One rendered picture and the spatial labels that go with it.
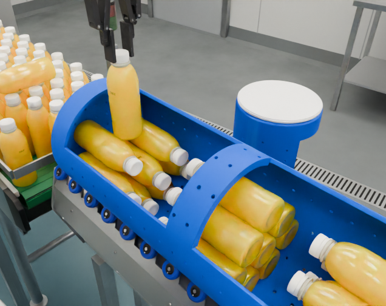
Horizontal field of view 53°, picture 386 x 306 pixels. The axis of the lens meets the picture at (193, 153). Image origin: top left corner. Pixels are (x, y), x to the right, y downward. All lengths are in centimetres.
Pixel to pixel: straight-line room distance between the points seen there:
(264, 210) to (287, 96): 72
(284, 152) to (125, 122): 57
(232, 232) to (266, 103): 67
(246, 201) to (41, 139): 74
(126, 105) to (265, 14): 373
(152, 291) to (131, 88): 46
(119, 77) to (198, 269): 42
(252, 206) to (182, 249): 14
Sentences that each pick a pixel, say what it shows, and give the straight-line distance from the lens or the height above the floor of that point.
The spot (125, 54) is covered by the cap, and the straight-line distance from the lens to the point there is 83.
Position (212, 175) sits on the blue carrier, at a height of 122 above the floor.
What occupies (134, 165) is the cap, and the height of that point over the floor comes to 112.
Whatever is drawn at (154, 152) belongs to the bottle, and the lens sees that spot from 91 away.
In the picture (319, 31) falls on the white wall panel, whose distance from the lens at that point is 428.
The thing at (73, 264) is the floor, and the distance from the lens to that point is 214.
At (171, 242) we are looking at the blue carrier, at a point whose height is 112.
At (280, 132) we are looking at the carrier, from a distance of 121.
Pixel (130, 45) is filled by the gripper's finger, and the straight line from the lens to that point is 84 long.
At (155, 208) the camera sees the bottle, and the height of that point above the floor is 100.
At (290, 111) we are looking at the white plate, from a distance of 125.
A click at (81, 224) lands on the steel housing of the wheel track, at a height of 86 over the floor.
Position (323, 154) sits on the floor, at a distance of 292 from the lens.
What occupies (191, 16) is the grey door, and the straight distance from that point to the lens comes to 502.
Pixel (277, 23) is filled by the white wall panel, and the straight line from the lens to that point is 446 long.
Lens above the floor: 165
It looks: 37 degrees down
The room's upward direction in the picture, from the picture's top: 1 degrees clockwise
